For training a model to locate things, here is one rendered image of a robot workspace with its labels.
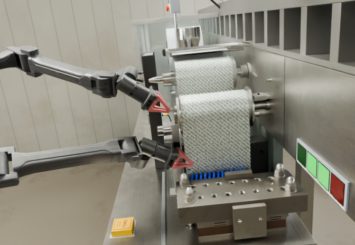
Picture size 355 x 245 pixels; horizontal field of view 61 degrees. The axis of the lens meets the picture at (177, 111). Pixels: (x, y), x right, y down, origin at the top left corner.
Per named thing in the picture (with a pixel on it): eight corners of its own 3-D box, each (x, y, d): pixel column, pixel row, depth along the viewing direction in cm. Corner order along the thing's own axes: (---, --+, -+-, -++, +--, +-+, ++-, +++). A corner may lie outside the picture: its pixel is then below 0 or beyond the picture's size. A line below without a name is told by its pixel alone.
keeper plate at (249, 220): (233, 235, 96) (231, 205, 93) (264, 232, 96) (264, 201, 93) (234, 241, 93) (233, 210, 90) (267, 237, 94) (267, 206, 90)
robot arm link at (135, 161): (128, 157, 99) (120, 137, 103) (119, 177, 106) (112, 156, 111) (160, 153, 105) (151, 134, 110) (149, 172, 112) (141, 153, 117)
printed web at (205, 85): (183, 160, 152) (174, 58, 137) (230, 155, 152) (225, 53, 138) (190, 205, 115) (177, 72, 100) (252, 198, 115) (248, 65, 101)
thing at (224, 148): (187, 177, 112) (182, 130, 106) (250, 171, 112) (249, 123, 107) (187, 178, 111) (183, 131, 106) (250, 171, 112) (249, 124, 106)
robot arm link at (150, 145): (138, 144, 103) (142, 132, 107) (132, 156, 107) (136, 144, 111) (157, 151, 104) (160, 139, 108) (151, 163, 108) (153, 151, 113)
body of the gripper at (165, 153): (169, 171, 105) (149, 163, 104) (168, 158, 115) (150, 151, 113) (177, 155, 103) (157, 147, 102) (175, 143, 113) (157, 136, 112)
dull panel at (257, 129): (202, 83, 331) (201, 60, 324) (205, 82, 331) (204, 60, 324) (273, 194, 117) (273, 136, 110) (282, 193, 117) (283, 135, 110)
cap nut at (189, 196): (183, 197, 97) (182, 185, 96) (195, 196, 97) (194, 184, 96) (184, 204, 94) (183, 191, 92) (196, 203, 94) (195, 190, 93)
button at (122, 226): (114, 224, 108) (113, 218, 108) (134, 222, 109) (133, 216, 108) (111, 237, 102) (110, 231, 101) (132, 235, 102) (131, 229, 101)
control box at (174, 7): (166, 13, 156) (164, -7, 153) (178, 12, 157) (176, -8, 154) (167, 13, 150) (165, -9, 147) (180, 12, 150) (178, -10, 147)
